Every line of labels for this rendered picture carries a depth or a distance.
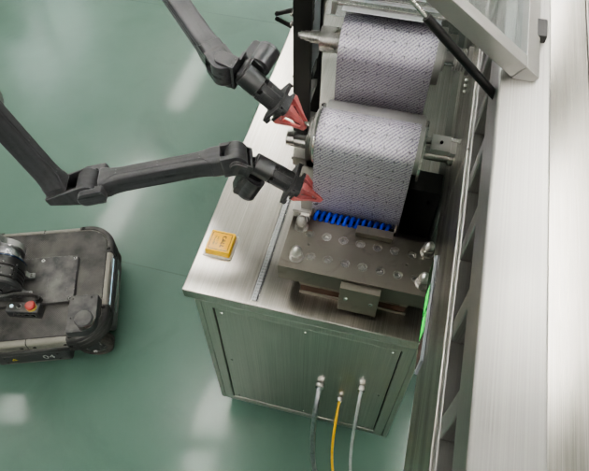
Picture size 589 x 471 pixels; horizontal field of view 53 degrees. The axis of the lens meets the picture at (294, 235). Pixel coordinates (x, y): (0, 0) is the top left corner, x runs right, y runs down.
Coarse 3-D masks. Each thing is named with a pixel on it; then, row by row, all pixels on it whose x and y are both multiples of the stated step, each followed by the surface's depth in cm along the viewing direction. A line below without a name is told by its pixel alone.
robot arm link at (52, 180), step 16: (0, 112) 130; (0, 128) 132; (16, 128) 134; (16, 144) 135; (32, 144) 138; (16, 160) 139; (32, 160) 139; (48, 160) 142; (32, 176) 142; (48, 176) 143; (64, 176) 147; (80, 176) 148; (96, 176) 149; (48, 192) 146; (64, 192) 146
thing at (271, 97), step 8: (264, 88) 138; (272, 88) 139; (288, 88) 142; (256, 96) 139; (264, 96) 139; (272, 96) 139; (280, 96) 140; (264, 104) 141; (272, 104) 140; (280, 104) 138; (272, 112) 139; (280, 112) 138; (264, 120) 142
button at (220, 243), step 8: (216, 232) 167; (224, 232) 167; (208, 240) 165; (216, 240) 165; (224, 240) 165; (232, 240) 165; (208, 248) 164; (216, 248) 164; (224, 248) 164; (232, 248) 166; (224, 256) 164
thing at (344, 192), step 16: (320, 176) 147; (336, 176) 146; (352, 176) 144; (368, 176) 143; (320, 192) 152; (336, 192) 150; (352, 192) 149; (368, 192) 147; (384, 192) 146; (400, 192) 144; (320, 208) 158; (336, 208) 156; (352, 208) 154; (368, 208) 153; (384, 208) 151; (400, 208) 149
